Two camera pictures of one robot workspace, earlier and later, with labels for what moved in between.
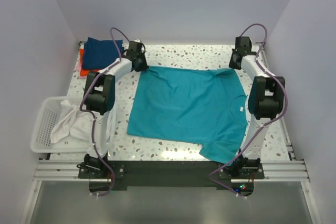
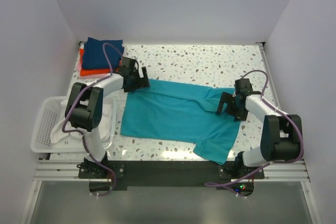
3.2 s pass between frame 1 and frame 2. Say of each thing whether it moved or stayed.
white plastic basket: stayed
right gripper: moved
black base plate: stayed
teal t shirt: moved
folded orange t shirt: stayed
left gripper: moved
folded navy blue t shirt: stayed
